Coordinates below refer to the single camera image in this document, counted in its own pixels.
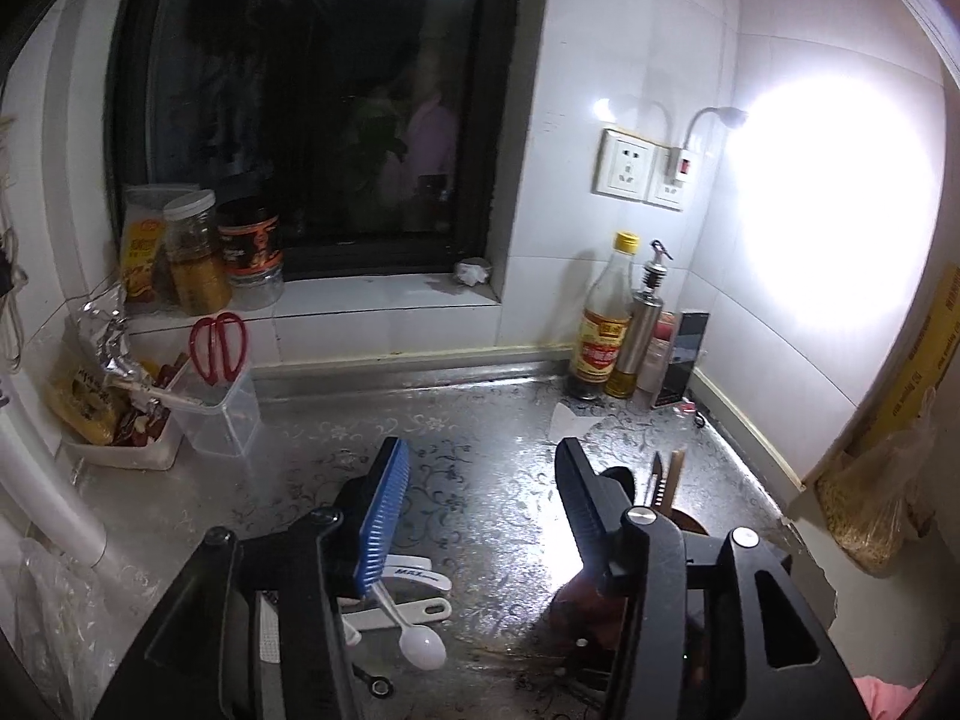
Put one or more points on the white plastic tray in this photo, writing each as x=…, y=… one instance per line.
x=135, y=454

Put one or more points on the floral print chopstick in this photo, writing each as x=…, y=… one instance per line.
x=673, y=480

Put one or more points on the clear container with yellow packet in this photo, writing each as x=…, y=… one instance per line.
x=142, y=247

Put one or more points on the red cylindrical utensil holder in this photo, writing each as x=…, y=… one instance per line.
x=592, y=615

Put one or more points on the white switch socket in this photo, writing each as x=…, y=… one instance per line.
x=671, y=180

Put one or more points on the spice jar with white lid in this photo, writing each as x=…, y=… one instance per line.
x=196, y=262

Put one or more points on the white dotted rice paddle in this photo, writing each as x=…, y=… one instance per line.
x=405, y=613

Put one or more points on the person's pink clothing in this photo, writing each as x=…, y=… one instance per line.
x=892, y=701

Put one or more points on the crumpled white tissue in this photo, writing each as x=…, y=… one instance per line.
x=472, y=271

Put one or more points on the white gooseneck lamp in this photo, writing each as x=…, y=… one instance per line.
x=709, y=116

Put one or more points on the vinegar bottle with yellow cap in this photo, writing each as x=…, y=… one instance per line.
x=600, y=345

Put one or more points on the yellow printed board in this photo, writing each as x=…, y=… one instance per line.
x=922, y=360

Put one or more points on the steel oil dispenser bottle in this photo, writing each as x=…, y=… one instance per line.
x=637, y=345

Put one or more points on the translucent white plastic spoon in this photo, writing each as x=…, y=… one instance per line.
x=420, y=645

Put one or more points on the dark window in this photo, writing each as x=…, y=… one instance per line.
x=322, y=90

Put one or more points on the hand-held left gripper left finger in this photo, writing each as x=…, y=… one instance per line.
x=382, y=517

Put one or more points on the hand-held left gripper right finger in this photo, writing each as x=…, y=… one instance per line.
x=592, y=532

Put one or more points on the jar with black label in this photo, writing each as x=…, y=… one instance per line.
x=251, y=251

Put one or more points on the silver foil packet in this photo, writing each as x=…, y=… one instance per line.
x=112, y=345

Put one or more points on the smartphone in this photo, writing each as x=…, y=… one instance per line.
x=686, y=360

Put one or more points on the white wall socket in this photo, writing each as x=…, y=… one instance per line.
x=626, y=165

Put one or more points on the black measuring spoon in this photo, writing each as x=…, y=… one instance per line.
x=375, y=682

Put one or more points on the yellow snack packet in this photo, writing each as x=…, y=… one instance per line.
x=82, y=405

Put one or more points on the small red capped bottle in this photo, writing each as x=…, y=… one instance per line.
x=660, y=345

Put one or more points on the clear plastic bag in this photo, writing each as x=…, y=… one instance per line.
x=60, y=615

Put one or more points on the clear plastic container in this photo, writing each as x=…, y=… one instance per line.
x=221, y=420

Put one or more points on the white pipe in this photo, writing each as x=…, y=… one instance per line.
x=45, y=487

